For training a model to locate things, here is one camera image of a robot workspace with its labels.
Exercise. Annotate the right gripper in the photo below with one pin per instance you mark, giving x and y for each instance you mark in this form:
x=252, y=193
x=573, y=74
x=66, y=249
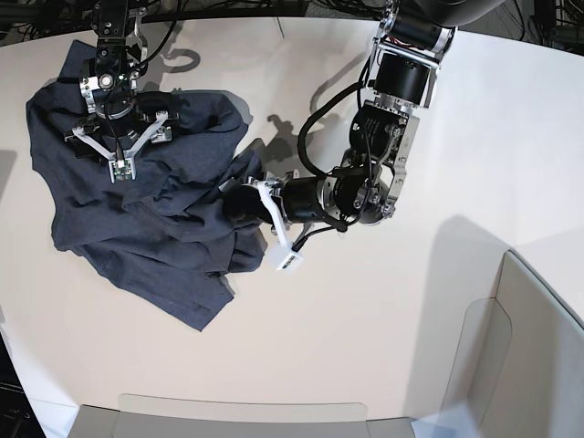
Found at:
x=129, y=124

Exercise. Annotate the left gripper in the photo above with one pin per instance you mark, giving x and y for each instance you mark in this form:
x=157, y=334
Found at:
x=296, y=199

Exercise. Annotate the dark blue t-shirt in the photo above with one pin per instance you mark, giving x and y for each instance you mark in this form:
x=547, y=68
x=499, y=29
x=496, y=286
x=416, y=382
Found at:
x=162, y=235

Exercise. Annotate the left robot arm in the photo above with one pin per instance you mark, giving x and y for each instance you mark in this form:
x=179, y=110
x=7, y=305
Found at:
x=398, y=77

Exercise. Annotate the grey chair bottom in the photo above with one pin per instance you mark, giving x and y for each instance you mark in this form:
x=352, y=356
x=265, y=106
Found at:
x=148, y=416

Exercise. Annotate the grey chair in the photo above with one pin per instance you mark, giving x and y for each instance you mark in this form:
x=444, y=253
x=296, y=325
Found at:
x=518, y=368
x=148, y=416

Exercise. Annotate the grey chair right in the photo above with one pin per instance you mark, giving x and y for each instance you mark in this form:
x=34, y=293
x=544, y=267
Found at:
x=518, y=368

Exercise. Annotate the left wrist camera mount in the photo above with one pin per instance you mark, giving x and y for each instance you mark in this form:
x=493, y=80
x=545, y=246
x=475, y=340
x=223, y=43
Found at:
x=282, y=255

